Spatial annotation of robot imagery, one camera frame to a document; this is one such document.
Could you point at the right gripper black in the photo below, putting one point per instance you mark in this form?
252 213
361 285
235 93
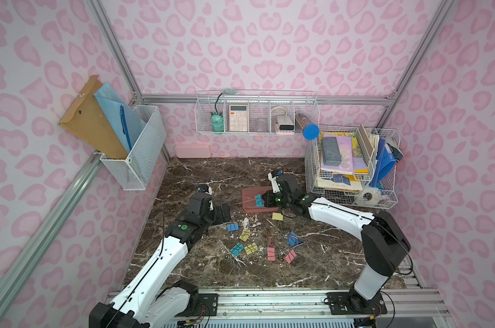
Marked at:
270 197

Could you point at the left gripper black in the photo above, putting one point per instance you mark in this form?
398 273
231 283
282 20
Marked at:
221 212

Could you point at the teal binder clip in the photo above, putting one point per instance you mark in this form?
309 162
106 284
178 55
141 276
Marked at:
237 249
259 201

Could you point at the blue binder clip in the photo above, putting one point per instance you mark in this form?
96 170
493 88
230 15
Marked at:
232 227
293 240

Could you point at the pink plastic storage box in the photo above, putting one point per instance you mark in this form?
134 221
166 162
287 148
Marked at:
253 200

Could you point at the pink binder clip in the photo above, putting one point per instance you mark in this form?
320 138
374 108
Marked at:
290 257
271 254

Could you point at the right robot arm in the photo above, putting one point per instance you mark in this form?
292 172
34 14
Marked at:
384 244

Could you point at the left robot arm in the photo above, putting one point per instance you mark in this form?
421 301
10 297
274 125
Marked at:
145 301

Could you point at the large yellow binder clip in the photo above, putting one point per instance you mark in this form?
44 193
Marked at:
277 216

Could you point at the pink box lid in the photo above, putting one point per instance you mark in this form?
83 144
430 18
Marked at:
192 151

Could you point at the grey pencil case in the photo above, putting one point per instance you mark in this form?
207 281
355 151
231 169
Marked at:
330 152

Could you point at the cream book lower tray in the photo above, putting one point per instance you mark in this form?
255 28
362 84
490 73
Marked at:
340 183

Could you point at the tube with blue cap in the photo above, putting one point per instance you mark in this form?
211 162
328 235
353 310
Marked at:
306 127

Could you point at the pink white small device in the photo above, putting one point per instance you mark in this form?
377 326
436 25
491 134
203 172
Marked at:
282 122

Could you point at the stack of coloured papers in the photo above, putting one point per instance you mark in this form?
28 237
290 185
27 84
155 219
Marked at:
352 157

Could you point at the clear glass jar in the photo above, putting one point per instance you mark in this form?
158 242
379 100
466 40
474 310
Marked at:
261 126

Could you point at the white tape roll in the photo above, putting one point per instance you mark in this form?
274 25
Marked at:
368 197

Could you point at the green desk lamp gadget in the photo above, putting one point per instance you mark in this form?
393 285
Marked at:
217 118

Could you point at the white calculator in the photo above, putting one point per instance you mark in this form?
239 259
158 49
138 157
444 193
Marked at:
238 118

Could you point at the blue folder upright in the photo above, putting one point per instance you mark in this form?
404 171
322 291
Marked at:
385 162

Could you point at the blue pen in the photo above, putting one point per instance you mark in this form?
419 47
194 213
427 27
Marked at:
124 127

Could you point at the light blue folder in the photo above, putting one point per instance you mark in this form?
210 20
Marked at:
110 102

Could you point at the brown paper envelope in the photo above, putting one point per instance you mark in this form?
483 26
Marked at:
86 120

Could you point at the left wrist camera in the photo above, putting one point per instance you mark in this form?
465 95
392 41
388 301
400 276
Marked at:
205 188

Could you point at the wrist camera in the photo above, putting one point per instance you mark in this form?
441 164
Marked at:
205 188
272 176

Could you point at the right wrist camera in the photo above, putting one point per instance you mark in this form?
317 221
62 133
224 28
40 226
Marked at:
272 176

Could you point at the white wire desk organizer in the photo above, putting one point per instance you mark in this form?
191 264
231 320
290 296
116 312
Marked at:
368 140

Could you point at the white mesh wall file basket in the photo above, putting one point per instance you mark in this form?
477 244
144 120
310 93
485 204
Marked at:
134 172

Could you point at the white wire wall shelf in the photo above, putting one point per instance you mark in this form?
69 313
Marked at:
259 102

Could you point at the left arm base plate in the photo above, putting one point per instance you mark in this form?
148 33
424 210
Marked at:
202 305

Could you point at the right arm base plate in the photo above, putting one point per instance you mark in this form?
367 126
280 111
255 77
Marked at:
351 303

